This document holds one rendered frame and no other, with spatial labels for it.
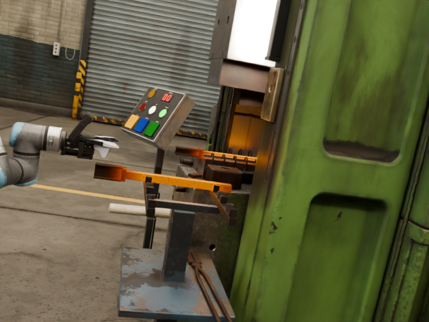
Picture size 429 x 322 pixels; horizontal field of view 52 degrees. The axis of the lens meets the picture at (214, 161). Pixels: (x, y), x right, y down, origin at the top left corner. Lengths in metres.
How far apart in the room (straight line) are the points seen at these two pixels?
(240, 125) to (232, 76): 0.36
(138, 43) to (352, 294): 8.58
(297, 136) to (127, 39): 8.60
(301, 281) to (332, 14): 0.84
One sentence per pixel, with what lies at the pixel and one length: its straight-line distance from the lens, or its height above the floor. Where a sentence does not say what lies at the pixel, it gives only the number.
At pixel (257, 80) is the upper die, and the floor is 1.31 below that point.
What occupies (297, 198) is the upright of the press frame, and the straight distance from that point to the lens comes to 1.35.
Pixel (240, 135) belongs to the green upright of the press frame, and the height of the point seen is 1.07.
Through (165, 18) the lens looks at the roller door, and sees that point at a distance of 9.77.
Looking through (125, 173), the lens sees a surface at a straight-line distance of 1.34.
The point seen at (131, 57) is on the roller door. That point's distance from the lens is 9.76.
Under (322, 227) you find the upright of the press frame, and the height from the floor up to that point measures 0.88.
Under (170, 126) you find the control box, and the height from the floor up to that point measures 1.04.
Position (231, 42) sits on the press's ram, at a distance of 1.59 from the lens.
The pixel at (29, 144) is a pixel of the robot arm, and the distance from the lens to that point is 1.66.
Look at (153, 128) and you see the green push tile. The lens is 2.11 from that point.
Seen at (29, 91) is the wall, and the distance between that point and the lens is 10.28.
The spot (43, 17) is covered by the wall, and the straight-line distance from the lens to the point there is 10.22.
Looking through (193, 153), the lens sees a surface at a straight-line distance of 1.71.
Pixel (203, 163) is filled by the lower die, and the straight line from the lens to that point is 1.67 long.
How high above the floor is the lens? 1.28
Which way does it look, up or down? 10 degrees down
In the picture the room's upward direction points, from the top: 10 degrees clockwise
